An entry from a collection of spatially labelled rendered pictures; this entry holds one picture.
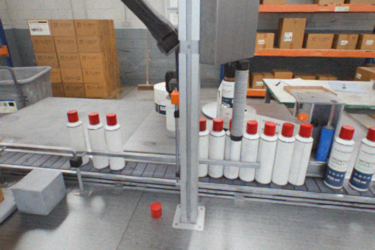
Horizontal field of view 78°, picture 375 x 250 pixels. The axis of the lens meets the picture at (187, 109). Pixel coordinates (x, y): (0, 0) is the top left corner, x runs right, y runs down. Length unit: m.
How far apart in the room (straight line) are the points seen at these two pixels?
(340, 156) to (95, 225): 0.74
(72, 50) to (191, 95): 3.77
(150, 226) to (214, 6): 0.59
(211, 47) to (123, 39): 4.97
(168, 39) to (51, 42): 3.69
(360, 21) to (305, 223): 5.13
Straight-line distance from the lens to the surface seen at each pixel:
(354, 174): 0.90
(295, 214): 0.83
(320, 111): 0.94
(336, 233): 0.82
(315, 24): 5.35
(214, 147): 0.74
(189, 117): 0.55
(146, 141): 1.03
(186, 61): 0.51
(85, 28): 4.09
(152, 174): 0.83
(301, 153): 0.78
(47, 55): 4.45
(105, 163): 0.89
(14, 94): 3.05
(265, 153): 0.75
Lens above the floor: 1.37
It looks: 21 degrees down
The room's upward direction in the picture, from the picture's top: straight up
